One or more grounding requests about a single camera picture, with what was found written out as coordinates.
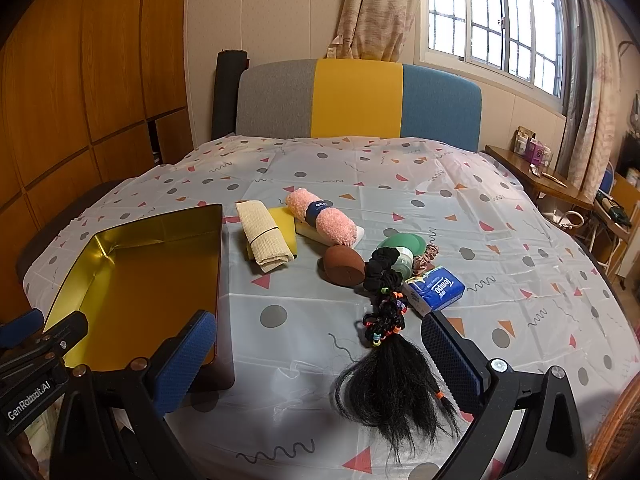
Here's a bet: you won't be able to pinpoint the yellow sponge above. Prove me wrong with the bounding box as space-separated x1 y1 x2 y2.
246 207 297 260

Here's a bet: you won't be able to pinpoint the pink satin scrunchie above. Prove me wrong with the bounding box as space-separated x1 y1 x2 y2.
412 244 439 276

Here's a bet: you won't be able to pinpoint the blue tissue pack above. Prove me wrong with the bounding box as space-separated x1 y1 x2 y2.
402 266 465 316

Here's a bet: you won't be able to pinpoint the white sponge block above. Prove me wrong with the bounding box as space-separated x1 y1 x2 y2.
294 219 364 248

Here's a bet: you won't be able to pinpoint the beige patterned curtain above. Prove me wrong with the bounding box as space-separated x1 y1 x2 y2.
326 0 420 62

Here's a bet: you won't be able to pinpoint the grey yellow blue headboard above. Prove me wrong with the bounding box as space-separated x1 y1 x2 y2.
234 58 482 152

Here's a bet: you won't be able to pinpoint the wooden wardrobe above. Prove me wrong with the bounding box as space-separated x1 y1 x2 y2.
1 0 193 321

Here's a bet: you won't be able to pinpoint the brown makeup sponge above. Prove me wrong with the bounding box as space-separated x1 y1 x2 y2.
322 245 366 287

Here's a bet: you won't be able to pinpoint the boxes on side table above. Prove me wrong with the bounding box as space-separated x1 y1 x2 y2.
512 126 553 168

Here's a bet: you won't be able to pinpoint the beige waffle cloth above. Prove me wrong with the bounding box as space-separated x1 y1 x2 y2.
236 200 294 273

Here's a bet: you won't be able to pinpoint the green silicone squeeze bottle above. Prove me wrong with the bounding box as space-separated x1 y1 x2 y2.
378 233 426 280

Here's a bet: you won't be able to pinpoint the grey curtain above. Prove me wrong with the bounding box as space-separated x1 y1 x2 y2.
556 0 620 202

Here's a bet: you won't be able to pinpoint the gold metal tray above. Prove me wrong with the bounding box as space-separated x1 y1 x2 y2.
46 204 234 390

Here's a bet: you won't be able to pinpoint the window with bars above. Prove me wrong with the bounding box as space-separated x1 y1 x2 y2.
416 0 566 112

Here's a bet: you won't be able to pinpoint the pink dishcloth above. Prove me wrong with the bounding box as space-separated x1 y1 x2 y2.
285 188 358 247

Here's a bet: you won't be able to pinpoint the patterned white tablecloth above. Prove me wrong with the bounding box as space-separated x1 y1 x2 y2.
23 136 639 479

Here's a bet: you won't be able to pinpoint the wooden side table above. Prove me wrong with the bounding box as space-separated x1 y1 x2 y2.
484 144 593 211

